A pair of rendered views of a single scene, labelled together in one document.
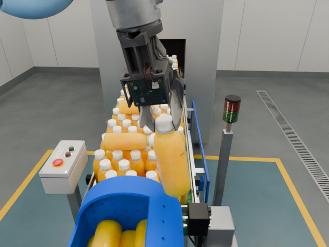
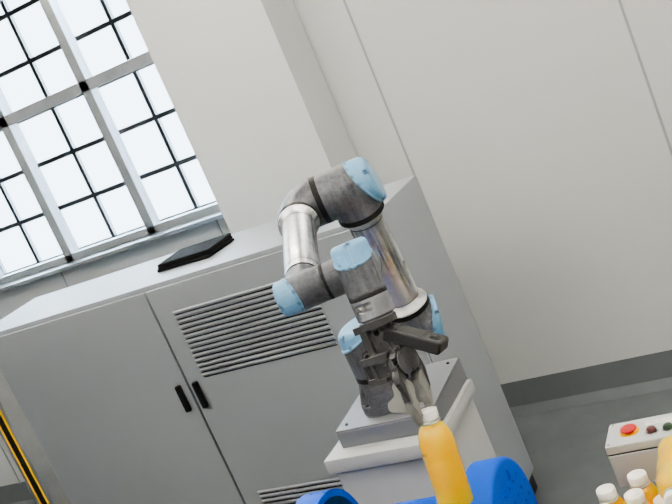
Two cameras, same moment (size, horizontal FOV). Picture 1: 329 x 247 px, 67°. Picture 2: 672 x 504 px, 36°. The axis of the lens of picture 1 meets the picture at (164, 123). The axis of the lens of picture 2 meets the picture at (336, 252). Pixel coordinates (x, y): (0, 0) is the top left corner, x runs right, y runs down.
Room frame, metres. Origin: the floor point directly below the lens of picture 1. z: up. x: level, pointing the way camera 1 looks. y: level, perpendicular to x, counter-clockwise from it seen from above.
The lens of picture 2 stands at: (1.18, -1.64, 2.16)
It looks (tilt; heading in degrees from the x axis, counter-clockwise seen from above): 12 degrees down; 116
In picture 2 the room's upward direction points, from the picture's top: 23 degrees counter-clockwise
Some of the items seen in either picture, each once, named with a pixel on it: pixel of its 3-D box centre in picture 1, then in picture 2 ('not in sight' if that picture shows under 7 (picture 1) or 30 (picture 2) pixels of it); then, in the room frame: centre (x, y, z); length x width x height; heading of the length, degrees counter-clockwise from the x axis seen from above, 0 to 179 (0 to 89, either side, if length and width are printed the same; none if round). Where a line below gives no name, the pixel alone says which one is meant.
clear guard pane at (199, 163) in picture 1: (196, 165); not in sight; (1.16, -0.19, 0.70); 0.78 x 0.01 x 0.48; 179
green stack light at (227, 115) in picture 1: (230, 113); not in sight; (0.90, -0.28, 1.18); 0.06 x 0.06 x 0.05
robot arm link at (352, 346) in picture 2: not in sight; (367, 343); (0.09, 0.59, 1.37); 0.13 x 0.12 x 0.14; 18
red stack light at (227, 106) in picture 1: (232, 104); not in sight; (0.90, -0.28, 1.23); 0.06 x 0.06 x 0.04
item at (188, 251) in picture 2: not in sight; (194, 252); (-1.17, 2.00, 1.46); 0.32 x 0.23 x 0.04; 176
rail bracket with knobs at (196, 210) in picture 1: (196, 220); not in sight; (0.57, -0.11, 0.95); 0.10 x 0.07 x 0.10; 89
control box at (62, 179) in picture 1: (66, 165); (659, 446); (0.74, 0.38, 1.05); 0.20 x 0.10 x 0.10; 179
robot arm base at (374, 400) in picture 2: not in sight; (383, 383); (0.09, 0.59, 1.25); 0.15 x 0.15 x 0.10
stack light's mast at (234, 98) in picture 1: (230, 115); not in sight; (0.90, -0.28, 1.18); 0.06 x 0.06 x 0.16
